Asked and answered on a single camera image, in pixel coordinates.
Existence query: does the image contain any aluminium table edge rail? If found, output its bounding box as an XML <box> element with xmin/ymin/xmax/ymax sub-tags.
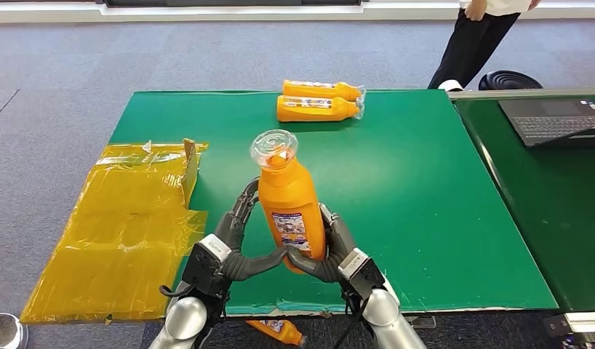
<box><xmin>447</xmin><ymin>87</ymin><xmax>595</xmax><ymax>100</ymax></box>

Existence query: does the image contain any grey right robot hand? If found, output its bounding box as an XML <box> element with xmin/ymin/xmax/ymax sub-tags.
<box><xmin>287</xmin><ymin>202</ymin><xmax>357</xmax><ymax>284</ymax></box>

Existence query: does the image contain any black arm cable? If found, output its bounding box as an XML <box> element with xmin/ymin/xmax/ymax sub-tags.
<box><xmin>159</xmin><ymin>285</ymin><xmax>198</xmax><ymax>297</ymax></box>
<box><xmin>333</xmin><ymin>294</ymin><xmax>371</xmax><ymax>349</ymax></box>

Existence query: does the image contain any person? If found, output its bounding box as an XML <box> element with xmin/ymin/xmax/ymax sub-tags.
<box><xmin>427</xmin><ymin>0</ymin><xmax>542</xmax><ymax>92</ymax></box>

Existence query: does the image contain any orange bottle with clear cap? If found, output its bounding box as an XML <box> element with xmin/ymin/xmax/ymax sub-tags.
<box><xmin>281</xmin><ymin>79</ymin><xmax>366</xmax><ymax>103</ymax></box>
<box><xmin>245</xmin><ymin>319</ymin><xmax>308</xmax><ymax>348</ymax></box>
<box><xmin>276</xmin><ymin>95</ymin><xmax>365</xmax><ymax>123</ymax></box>
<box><xmin>249</xmin><ymin>129</ymin><xmax>327</xmax><ymax>275</ymax></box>

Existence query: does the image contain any aluminium profile frame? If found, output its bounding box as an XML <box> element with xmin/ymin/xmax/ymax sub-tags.
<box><xmin>543</xmin><ymin>310</ymin><xmax>595</xmax><ymax>349</ymax></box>

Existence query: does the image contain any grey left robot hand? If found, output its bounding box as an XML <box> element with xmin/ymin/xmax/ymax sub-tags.
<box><xmin>212</xmin><ymin>177</ymin><xmax>289</xmax><ymax>283</ymax></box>

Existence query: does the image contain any yellow taped flat cardboard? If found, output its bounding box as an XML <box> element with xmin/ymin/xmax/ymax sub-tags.
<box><xmin>20</xmin><ymin>138</ymin><xmax>209</xmax><ymax>324</ymax></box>

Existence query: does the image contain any black round stool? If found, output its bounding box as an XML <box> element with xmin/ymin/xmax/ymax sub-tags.
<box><xmin>478</xmin><ymin>70</ymin><xmax>544</xmax><ymax>92</ymax></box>

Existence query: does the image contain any grey table leg bracket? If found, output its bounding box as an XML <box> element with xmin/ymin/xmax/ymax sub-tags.
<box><xmin>403</xmin><ymin>315</ymin><xmax>436</xmax><ymax>329</ymax></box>

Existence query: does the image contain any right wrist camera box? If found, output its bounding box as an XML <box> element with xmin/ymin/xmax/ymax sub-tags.
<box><xmin>337</xmin><ymin>248</ymin><xmax>386</xmax><ymax>300</ymax></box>

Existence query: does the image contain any round silver metal bin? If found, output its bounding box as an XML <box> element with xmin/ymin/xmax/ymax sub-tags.
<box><xmin>0</xmin><ymin>313</ymin><xmax>30</xmax><ymax>349</ymax></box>

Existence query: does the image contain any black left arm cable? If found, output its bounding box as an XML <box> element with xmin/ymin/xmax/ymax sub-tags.
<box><xmin>159</xmin><ymin>285</ymin><xmax>198</xmax><ymax>297</ymax></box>

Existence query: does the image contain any dark open laptop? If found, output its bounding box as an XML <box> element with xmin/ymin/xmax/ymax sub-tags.
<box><xmin>498</xmin><ymin>97</ymin><xmax>595</xmax><ymax>148</ymax></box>

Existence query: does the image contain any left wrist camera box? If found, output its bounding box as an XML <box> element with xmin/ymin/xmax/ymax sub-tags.
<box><xmin>181</xmin><ymin>234</ymin><xmax>233</xmax><ymax>297</ymax></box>

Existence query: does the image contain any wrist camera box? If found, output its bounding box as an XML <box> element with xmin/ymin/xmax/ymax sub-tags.
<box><xmin>181</xmin><ymin>234</ymin><xmax>233</xmax><ymax>297</ymax></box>
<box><xmin>337</xmin><ymin>248</ymin><xmax>386</xmax><ymax>300</ymax></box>

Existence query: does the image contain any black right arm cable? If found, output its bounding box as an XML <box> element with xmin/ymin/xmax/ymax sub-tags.
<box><xmin>333</xmin><ymin>294</ymin><xmax>371</xmax><ymax>349</ymax></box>

